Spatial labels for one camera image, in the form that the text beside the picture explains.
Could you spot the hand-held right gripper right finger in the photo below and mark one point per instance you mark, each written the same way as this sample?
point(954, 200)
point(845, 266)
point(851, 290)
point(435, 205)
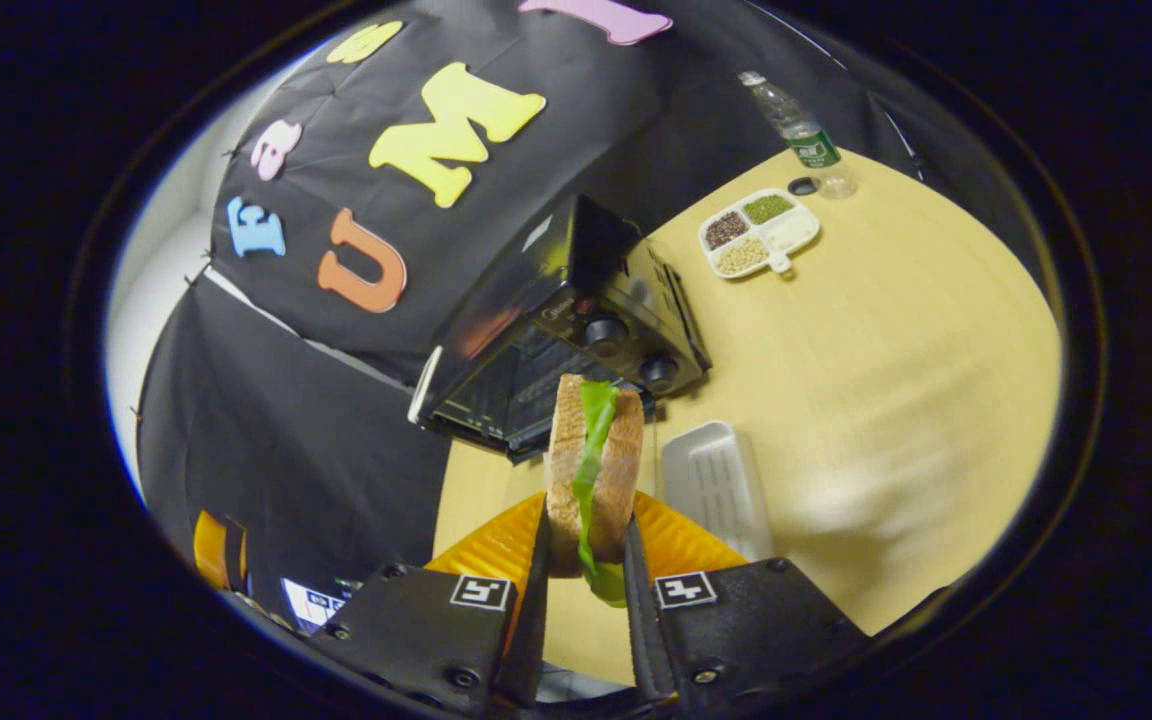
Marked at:
point(641, 630)

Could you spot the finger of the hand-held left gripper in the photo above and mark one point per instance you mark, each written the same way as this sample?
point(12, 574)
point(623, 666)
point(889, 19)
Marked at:
point(237, 555)
point(209, 550)

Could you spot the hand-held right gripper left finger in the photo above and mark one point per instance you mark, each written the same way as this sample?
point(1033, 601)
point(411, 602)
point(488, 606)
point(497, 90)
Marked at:
point(534, 620)

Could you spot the lettuce sandwich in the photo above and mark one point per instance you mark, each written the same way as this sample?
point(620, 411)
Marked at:
point(566, 470)

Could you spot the black electric oven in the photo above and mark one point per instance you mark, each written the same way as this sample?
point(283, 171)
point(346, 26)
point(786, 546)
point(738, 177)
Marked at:
point(626, 300)

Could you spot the white rectangular plastic tray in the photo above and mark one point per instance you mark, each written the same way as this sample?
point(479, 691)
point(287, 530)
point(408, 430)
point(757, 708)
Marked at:
point(716, 490)

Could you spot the white divided dish with grains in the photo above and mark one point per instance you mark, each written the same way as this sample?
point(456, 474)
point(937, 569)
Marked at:
point(761, 235)

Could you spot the small black round disc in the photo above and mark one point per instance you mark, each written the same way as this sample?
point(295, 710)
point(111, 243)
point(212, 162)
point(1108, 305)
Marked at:
point(803, 185)

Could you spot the clear plastic water bottle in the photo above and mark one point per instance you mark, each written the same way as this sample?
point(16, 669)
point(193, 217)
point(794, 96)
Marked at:
point(801, 135)

